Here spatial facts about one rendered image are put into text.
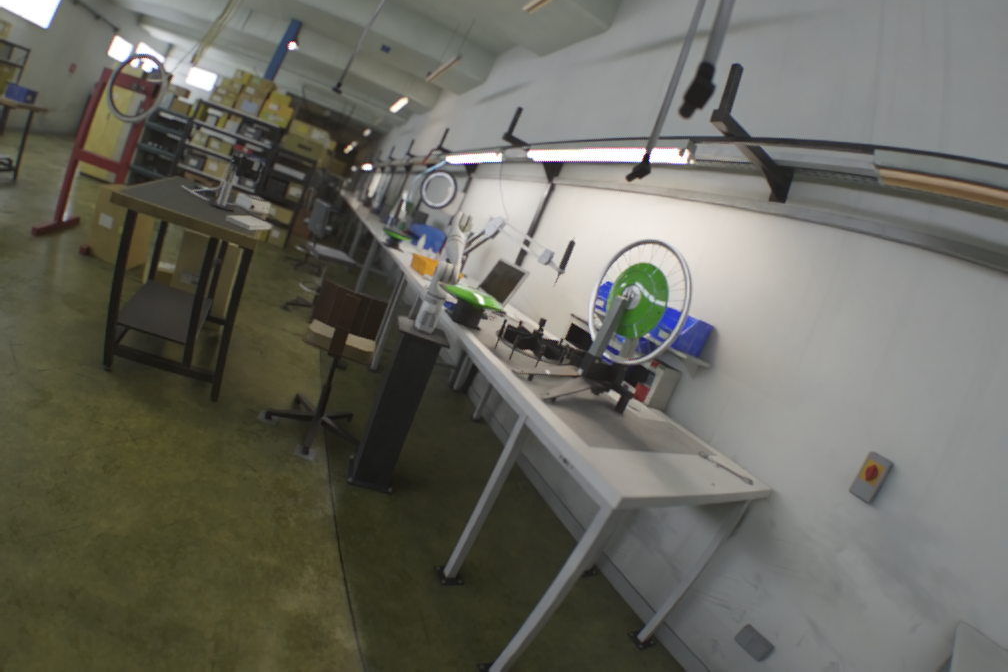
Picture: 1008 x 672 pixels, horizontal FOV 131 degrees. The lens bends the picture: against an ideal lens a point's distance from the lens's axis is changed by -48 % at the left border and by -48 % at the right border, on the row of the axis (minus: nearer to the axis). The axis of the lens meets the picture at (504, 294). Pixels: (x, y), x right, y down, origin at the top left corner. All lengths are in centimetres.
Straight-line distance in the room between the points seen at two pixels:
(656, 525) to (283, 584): 164
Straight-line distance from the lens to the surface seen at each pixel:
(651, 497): 121
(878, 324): 188
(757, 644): 201
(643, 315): 169
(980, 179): 148
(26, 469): 205
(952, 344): 183
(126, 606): 162
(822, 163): 202
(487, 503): 172
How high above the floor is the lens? 136
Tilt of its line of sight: 6 degrees down
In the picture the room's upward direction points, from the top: 23 degrees clockwise
